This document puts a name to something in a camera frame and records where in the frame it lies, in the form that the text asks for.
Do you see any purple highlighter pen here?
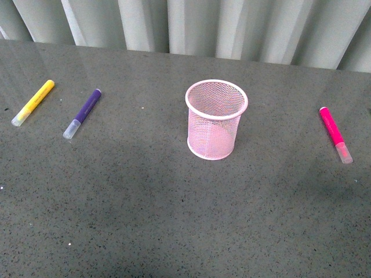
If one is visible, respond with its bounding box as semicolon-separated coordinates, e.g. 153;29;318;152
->
63;89;101;139

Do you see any pink highlighter pen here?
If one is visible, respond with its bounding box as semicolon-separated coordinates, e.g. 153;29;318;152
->
319;107;353;164

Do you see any pink mesh pen cup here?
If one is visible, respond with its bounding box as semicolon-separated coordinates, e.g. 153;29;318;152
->
185;79;249;160

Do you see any yellow highlighter pen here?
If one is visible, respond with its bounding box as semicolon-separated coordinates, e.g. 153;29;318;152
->
11;79;55;127

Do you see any white pleated curtain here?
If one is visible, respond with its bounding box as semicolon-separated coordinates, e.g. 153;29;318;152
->
1;1;370;72

